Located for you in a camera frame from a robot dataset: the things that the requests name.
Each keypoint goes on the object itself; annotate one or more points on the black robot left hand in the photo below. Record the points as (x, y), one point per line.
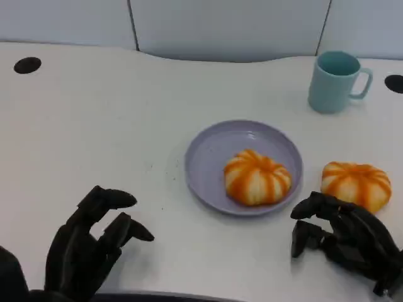
(72, 251)

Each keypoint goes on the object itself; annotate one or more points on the pale green mug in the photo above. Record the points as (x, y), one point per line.
(330, 91)

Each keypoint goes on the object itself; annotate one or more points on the grey partition panel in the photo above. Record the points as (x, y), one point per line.
(230, 28)

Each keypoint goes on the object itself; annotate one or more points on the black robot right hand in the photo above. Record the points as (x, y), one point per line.
(359, 239)

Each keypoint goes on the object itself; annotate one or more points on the orange white toy bread roll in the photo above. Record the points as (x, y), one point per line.
(258, 179)
(355, 182)

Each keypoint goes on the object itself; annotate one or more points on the lilac plate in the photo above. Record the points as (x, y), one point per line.
(207, 157)

